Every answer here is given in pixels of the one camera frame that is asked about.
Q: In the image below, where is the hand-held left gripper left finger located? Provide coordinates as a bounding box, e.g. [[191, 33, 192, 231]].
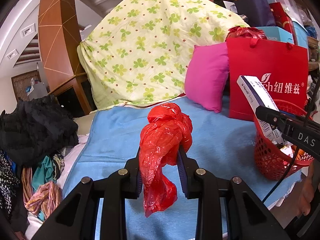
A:
[[31, 147, 144, 240]]

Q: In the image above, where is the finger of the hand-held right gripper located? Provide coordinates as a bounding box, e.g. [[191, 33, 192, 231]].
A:
[[255, 105, 295, 135]]

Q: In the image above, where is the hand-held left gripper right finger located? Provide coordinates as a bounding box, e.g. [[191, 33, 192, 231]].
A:
[[176, 146, 292, 240]]

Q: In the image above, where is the white medicine box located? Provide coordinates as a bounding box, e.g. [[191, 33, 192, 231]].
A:
[[236, 75, 285, 145]]

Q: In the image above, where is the red plastic mesh basket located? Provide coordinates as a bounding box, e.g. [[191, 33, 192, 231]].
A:
[[253, 99, 314, 182]]

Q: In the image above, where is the red plastic bag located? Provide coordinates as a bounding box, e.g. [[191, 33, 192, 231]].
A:
[[139, 102, 193, 218]]

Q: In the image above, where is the person's right hand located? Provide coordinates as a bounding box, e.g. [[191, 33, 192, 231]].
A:
[[299, 160, 319, 217]]

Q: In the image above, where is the light blue blanket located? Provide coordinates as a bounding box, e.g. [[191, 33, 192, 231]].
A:
[[61, 96, 303, 240]]

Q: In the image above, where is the red paper bag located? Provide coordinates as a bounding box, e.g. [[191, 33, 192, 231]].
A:
[[226, 36, 309, 123]]

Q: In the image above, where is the pink pillow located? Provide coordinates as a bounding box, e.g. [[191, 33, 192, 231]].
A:
[[184, 44, 230, 113]]

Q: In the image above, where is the light blue box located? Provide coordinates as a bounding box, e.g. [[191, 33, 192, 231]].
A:
[[255, 26, 294, 45]]

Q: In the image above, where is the light blue plastic bin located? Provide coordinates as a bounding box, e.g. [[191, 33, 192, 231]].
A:
[[291, 20, 309, 48]]

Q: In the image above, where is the red crinkled plastic wrap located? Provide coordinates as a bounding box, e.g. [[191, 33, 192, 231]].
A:
[[226, 26, 268, 40]]

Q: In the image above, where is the teal cloth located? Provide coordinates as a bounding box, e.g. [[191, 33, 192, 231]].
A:
[[32, 155, 57, 190]]

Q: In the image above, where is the orange striped scarf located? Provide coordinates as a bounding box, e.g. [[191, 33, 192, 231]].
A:
[[21, 167, 63, 220]]

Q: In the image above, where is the dark wooden cabinet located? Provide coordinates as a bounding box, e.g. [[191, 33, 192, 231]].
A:
[[47, 76, 97, 119]]

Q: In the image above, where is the red gift box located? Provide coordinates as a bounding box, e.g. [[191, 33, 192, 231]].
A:
[[269, 2, 298, 45]]

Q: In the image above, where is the black polka dot cloth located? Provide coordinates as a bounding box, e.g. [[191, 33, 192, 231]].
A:
[[0, 150, 20, 220]]

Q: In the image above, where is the clover print quilt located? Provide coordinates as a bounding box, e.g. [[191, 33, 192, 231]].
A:
[[77, 0, 250, 110]]

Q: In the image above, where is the wooden lattice door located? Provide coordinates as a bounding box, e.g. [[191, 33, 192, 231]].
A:
[[11, 70, 42, 100]]

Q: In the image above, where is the black cable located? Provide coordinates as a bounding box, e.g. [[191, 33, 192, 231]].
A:
[[261, 142, 300, 203]]

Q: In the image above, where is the navy bag with orange straps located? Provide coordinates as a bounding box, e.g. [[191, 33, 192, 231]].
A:
[[230, 0, 272, 28]]

